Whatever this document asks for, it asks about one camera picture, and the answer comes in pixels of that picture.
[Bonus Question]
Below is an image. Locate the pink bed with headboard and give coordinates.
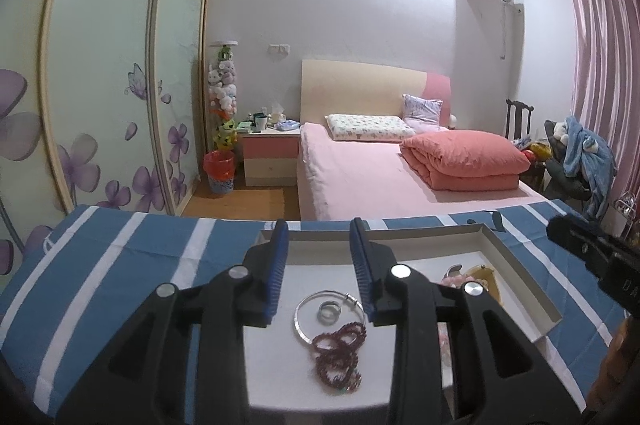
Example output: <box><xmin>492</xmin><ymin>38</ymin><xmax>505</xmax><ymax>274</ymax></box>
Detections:
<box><xmin>297</xmin><ymin>60</ymin><xmax>543</xmax><ymax>221</ymax></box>

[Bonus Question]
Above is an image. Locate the dark red bead bracelet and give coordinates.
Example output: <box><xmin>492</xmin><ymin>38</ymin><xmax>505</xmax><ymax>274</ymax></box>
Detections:
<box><xmin>310</xmin><ymin>320</ymin><xmax>369</xmax><ymax>396</ymax></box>

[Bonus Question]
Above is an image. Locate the pink curtain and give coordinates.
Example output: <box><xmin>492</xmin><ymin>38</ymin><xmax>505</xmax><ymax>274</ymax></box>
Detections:
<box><xmin>570</xmin><ymin>0</ymin><xmax>639</xmax><ymax>201</ymax></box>

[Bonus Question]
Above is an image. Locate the white mug on nightstand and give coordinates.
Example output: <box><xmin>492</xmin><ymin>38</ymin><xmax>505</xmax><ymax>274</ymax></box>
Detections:
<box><xmin>254</xmin><ymin>113</ymin><xmax>268</xmax><ymax>131</ymax></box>

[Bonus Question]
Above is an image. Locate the silver pearl ring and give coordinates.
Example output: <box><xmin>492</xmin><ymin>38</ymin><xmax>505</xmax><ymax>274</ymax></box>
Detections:
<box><xmin>316</xmin><ymin>301</ymin><xmax>343</xmax><ymax>325</ymax></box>

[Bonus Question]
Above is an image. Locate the plush toy tube display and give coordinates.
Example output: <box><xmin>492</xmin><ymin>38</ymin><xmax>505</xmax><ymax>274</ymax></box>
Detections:
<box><xmin>205</xmin><ymin>40</ymin><xmax>239</xmax><ymax>151</ymax></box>

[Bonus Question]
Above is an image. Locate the blue white striped tablecloth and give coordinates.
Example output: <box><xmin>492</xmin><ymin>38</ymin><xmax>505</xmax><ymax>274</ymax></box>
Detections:
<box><xmin>1</xmin><ymin>200</ymin><xmax>623</xmax><ymax>415</ymax></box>

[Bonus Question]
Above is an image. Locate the person's right hand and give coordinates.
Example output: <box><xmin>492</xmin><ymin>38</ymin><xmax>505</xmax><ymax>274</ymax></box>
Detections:
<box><xmin>586</xmin><ymin>317</ymin><xmax>640</xmax><ymax>411</ymax></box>

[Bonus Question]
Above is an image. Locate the small lilac pillow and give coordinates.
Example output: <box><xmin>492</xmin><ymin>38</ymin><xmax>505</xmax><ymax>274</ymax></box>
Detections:
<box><xmin>402</xmin><ymin>94</ymin><xmax>442</xmax><ymax>133</ymax></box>

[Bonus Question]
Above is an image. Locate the dark wooden chair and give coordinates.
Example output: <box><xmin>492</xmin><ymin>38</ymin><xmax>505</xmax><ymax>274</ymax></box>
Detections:
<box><xmin>504</xmin><ymin>98</ymin><xmax>547</xmax><ymax>191</ymax></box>

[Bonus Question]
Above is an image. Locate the grey cardboard tray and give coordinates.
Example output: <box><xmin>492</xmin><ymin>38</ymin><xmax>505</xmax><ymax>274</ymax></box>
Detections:
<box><xmin>244</xmin><ymin>225</ymin><xmax>562</xmax><ymax>413</ymax></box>

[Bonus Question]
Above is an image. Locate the sliding glass floral wardrobe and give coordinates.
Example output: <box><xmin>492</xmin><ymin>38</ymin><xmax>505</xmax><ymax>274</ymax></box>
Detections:
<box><xmin>0</xmin><ymin>0</ymin><xmax>216</xmax><ymax>276</ymax></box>

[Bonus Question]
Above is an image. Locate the blue fleece garment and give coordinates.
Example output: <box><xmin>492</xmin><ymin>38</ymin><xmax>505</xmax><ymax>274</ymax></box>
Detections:
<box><xmin>563</xmin><ymin>116</ymin><xmax>617</xmax><ymax>223</ymax></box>

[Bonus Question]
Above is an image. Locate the red lined waste bin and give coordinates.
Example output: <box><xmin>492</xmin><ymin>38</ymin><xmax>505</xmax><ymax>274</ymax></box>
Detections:
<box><xmin>203</xmin><ymin>150</ymin><xmax>235</xmax><ymax>195</ymax></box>

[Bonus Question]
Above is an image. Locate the thin silver hoop bangle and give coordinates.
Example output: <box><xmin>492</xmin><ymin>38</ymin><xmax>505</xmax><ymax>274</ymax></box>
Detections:
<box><xmin>292</xmin><ymin>289</ymin><xmax>364</xmax><ymax>345</ymax></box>

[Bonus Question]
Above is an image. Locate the white patterned pillow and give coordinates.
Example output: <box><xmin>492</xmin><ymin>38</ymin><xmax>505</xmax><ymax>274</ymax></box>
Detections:
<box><xmin>324</xmin><ymin>114</ymin><xmax>416</xmax><ymax>143</ymax></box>

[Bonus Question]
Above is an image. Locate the beige wrist watch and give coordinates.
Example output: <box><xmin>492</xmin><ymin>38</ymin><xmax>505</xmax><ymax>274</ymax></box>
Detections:
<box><xmin>464</xmin><ymin>265</ymin><xmax>502</xmax><ymax>305</ymax></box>

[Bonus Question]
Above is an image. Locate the pink beige nightstand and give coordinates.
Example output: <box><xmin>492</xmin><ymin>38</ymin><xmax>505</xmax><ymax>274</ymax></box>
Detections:
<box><xmin>240</xmin><ymin>128</ymin><xmax>300</xmax><ymax>188</ymax></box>

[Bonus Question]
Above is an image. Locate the folded salmon pink duvet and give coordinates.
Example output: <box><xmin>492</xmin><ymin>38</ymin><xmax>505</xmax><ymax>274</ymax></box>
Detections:
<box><xmin>399</xmin><ymin>130</ymin><xmax>529</xmax><ymax>192</ymax></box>

